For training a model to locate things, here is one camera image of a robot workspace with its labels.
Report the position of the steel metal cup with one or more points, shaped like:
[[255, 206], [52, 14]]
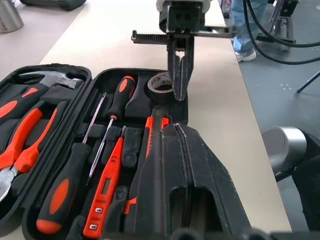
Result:
[[10, 15]]

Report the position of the person in blue jeans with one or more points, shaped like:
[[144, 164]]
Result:
[[242, 27]]

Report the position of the orange voltage tester pen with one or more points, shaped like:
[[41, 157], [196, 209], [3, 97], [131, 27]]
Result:
[[107, 180]]

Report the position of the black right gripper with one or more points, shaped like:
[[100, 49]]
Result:
[[185, 22]]

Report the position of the black stand leg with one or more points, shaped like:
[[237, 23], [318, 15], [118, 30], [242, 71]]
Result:
[[310, 81]]

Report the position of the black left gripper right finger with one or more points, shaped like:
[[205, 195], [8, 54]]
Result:
[[212, 175]]

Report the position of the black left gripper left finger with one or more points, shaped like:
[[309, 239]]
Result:
[[160, 175]]

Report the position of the black tool case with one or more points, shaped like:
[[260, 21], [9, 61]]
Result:
[[130, 105]]

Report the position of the small black orange screwdriver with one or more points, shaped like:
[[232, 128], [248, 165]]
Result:
[[120, 97]]

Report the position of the black metal stand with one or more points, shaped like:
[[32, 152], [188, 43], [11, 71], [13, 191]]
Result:
[[287, 25]]

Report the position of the dark green case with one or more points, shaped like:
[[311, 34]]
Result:
[[57, 3]]

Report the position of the black electrical tape roll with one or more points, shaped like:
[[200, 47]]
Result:
[[160, 96]]

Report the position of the orange black utility knife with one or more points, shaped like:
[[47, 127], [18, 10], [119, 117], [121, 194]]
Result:
[[152, 135]]

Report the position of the large black orange screwdriver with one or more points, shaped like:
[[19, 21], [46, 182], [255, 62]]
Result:
[[65, 190]]

